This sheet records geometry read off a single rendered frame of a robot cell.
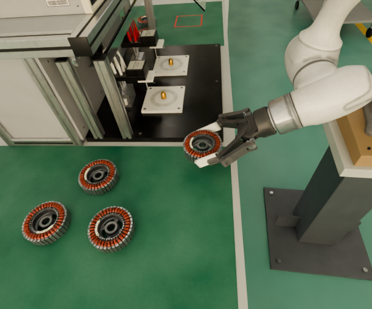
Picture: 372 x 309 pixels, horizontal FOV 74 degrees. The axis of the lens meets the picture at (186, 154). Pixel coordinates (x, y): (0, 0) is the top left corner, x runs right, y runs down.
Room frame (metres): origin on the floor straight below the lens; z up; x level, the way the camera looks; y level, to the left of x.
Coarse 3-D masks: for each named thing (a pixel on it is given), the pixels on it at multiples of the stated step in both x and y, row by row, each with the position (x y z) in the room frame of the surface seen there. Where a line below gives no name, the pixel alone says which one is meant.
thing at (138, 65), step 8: (128, 64) 0.80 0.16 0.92; (136, 64) 0.79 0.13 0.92; (144, 64) 0.79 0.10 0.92; (128, 72) 0.76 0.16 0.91; (136, 72) 0.76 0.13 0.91; (144, 72) 0.76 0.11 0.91; (152, 72) 0.80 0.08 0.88; (120, 80) 0.76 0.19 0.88; (128, 80) 0.76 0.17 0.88; (136, 80) 0.76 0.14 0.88; (144, 80) 0.75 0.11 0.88; (152, 80) 0.75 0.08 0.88; (120, 88) 0.77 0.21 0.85
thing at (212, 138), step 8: (192, 136) 0.51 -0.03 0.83; (200, 136) 0.51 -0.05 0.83; (208, 136) 0.50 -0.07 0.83; (216, 136) 0.49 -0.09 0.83; (184, 144) 0.48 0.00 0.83; (192, 144) 0.49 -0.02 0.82; (200, 144) 0.49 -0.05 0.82; (216, 144) 0.46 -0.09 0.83; (184, 152) 0.46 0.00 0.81; (192, 152) 0.45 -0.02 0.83; (200, 152) 0.44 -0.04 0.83; (208, 152) 0.44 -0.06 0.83; (192, 160) 0.43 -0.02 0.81
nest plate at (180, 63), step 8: (160, 56) 1.09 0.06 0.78; (168, 56) 1.09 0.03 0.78; (176, 56) 1.08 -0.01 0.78; (184, 56) 1.07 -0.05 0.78; (160, 64) 1.02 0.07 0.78; (168, 64) 1.01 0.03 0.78; (176, 64) 1.01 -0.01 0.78; (184, 64) 1.00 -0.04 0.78; (160, 72) 0.96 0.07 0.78; (168, 72) 0.95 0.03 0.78; (176, 72) 0.94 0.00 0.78; (184, 72) 0.94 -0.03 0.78
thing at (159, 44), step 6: (144, 30) 1.06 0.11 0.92; (150, 30) 1.05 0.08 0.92; (156, 30) 1.05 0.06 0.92; (144, 36) 1.00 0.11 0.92; (150, 36) 1.00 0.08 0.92; (156, 36) 1.02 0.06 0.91; (126, 42) 1.02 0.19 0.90; (132, 42) 1.01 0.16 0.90; (138, 42) 1.01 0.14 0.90; (144, 42) 1.00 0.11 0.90; (150, 42) 0.99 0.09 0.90; (156, 42) 1.00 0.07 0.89; (162, 42) 1.02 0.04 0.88
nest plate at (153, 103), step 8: (152, 88) 0.85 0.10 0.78; (160, 88) 0.84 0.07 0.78; (168, 88) 0.83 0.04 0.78; (176, 88) 0.83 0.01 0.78; (184, 88) 0.82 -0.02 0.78; (152, 96) 0.79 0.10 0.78; (160, 96) 0.79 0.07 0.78; (168, 96) 0.78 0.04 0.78; (176, 96) 0.78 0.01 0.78; (144, 104) 0.75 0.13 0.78; (152, 104) 0.75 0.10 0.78; (160, 104) 0.74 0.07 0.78; (168, 104) 0.73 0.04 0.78; (176, 104) 0.73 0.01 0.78; (144, 112) 0.71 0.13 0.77; (152, 112) 0.71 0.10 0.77; (160, 112) 0.70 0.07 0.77; (168, 112) 0.70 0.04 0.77; (176, 112) 0.69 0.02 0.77
